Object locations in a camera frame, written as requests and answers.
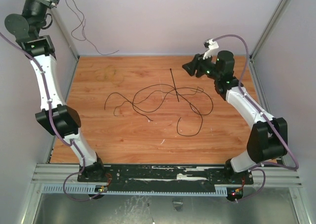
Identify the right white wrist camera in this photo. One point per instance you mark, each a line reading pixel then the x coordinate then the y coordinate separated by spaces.
pixel 210 45

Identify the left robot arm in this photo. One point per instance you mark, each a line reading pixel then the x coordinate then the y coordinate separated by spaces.
pixel 55 116

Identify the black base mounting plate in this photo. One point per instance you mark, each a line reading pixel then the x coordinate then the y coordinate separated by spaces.
pixel 165 178

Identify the black zip tie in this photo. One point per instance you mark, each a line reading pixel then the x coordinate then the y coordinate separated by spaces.
pixel 174 85

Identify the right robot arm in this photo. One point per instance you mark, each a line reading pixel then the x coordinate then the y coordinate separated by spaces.
pixel 267 132

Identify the aluminium front rail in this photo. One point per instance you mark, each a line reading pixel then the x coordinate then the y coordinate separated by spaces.
pixel 270 176

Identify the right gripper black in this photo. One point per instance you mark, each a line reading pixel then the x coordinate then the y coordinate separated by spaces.
pixel 196 66

